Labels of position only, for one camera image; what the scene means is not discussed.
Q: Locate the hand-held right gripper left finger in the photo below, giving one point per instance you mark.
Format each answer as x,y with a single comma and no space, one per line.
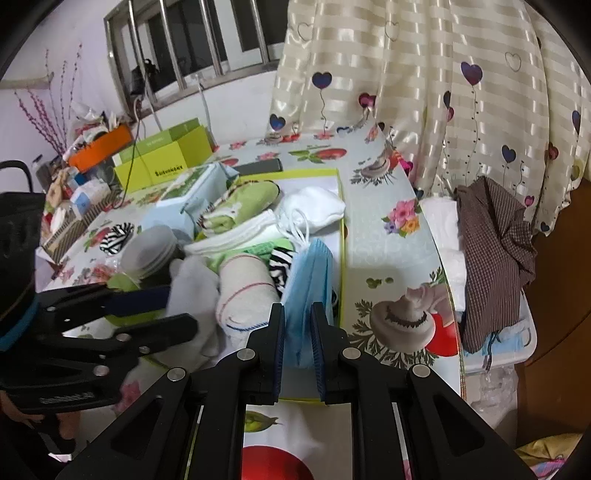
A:
265,364

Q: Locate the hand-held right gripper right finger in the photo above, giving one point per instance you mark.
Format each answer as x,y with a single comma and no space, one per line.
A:
323,364

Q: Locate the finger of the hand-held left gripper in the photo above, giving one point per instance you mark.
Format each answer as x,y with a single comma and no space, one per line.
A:
138,300
157,332

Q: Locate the grey sock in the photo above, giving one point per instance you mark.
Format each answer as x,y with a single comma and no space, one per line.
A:
191,290

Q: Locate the black white striped sock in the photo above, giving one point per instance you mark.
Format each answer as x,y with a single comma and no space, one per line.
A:
115,237
281,265

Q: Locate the white towel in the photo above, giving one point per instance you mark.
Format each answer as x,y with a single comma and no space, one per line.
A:
242,295

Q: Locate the blue face mask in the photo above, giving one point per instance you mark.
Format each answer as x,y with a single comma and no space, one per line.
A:
304,286
512,339

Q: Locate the white cloth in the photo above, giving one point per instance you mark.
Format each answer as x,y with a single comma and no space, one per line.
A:
231,235

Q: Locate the green cloth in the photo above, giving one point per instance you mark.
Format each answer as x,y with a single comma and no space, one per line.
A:
261,249

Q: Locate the green towel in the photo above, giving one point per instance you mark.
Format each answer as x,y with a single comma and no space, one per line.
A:
240,203

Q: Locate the white tray box lime rim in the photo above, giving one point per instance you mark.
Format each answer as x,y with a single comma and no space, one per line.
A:
300,181

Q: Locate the person's left hand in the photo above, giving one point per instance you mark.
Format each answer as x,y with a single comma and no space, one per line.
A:
67,427

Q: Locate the green lid jar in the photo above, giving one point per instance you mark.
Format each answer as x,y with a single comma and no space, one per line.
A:
121,282

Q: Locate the clear plastic jar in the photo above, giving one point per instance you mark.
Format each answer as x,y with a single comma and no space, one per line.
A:
150,249

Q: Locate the striped cardboard tray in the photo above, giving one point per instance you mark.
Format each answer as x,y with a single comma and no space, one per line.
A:
64,235

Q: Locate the white tissue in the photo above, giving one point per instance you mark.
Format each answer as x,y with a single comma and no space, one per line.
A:
59,221

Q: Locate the blue white tissue pack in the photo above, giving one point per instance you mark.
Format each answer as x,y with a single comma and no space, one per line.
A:
87,196

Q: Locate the wet wipes pack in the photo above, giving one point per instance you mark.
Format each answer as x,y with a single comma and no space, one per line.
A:
194,194

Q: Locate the lime green cardboard box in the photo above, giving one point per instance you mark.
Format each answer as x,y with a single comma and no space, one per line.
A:
152,161

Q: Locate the orange storage box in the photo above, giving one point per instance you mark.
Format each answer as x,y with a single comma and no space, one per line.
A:
99,147

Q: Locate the white storage bin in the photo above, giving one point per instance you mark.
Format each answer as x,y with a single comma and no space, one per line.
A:
445,258

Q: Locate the black phone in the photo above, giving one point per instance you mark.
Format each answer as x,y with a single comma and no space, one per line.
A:
258,167

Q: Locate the brown checked cloth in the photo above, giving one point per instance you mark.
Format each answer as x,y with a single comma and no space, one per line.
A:
496,258

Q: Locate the purple flower branches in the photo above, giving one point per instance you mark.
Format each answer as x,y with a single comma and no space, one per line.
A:
46,115

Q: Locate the black power adapter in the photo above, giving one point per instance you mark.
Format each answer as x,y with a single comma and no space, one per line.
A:
143,76

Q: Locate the yellow cloth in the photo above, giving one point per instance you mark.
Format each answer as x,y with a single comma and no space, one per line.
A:
549,454

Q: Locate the brown wooden cabinet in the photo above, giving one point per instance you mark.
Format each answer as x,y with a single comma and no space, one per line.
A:
563,300

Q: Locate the heart print curtain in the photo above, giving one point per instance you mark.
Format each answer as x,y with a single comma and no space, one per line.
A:
415,69

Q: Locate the metal window frame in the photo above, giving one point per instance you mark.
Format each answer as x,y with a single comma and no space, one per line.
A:
194,37

